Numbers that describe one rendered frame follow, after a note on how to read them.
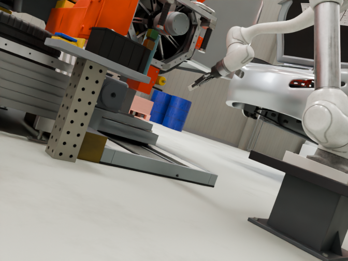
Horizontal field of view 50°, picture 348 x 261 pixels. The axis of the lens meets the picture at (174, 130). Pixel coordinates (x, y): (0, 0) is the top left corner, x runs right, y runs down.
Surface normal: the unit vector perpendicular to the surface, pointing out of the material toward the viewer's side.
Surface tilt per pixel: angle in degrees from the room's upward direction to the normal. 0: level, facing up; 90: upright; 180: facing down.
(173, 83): 90
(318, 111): 101
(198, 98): 90
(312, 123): 96
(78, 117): 90
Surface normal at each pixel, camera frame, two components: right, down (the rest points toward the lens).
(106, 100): 0.59, 0.24
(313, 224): -0.66, -0.21
